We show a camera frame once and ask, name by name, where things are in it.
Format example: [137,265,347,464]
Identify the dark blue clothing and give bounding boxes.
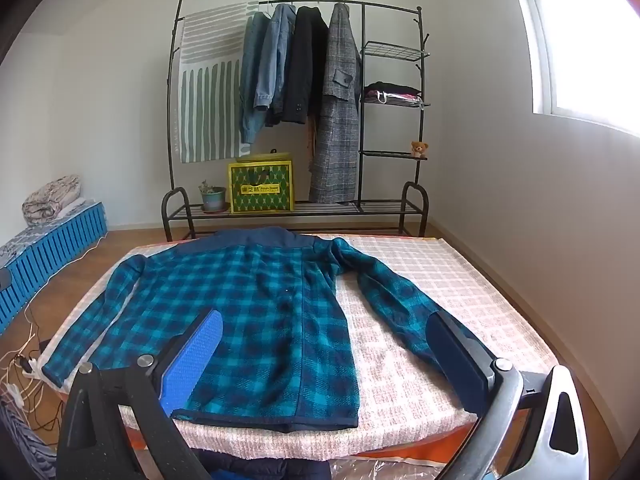
[207,452,332,480]

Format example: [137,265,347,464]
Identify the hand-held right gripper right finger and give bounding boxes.
[425,311,591,480]

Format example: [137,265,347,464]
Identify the teal denim jacket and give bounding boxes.
[239,11,273,145]

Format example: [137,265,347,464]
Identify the window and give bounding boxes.
[515,0,640,136]

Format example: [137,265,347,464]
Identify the person's striped garment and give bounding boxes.
[0,400,58,480]

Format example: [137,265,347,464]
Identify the teal plaid jacket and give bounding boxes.
[41,226,493,433]

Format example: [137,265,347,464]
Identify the grey patterned cushion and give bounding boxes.
[0,199,103,263]

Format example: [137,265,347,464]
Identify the grey white striped cloth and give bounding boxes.
[177,2,261,163]

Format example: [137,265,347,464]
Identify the clear plastic sheet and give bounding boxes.
[330,454,501,480]

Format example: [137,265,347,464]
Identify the grey plaid coat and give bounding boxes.
[308,2,363,206]

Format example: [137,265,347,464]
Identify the green yellow patterned box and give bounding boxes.
[228,150,296,215]

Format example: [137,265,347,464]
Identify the black metal clothes rack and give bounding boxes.
[161,0,432,242]

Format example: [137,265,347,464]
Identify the pink checked blanket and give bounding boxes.
[37,232,558,461]

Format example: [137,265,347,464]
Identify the small potted plant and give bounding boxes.
[198,180,228,213]

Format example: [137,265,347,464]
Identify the pink packaged clothing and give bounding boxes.
[363,91,430,108]

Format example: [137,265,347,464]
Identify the black coat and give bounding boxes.
[280,6,330,125]

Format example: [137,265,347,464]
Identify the folded black clothes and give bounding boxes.
[367,81,421,96]

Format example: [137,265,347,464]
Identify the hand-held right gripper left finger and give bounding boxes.
[56,309,224,480]

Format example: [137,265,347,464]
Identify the folded patterned bedding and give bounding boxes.
[22,175,83,226]

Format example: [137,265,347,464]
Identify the bundle of cables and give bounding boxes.
[0,305,53,433]

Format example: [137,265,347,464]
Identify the blue slatted bench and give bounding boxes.
[0,200,108,336]

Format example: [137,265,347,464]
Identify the blue denim jacket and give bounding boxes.
[254,3,297,128]

